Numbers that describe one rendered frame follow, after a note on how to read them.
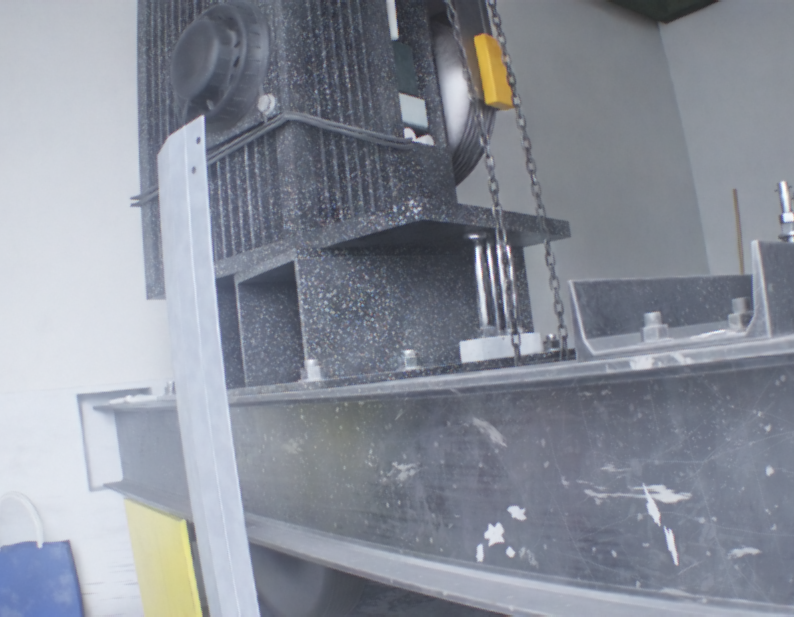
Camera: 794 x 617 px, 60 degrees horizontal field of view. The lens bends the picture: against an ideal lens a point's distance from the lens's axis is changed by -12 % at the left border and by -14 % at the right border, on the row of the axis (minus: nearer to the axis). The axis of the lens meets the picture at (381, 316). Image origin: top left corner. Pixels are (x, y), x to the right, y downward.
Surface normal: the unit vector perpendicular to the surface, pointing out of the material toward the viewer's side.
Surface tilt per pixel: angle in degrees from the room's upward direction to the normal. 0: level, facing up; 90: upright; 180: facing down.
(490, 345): 90
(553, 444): 90
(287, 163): 90
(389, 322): 90
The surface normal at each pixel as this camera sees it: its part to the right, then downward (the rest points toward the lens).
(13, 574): 0.37, -0.18
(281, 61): -0.67, 0.03
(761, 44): -0.83, 0.06
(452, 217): 0.73, -0.14
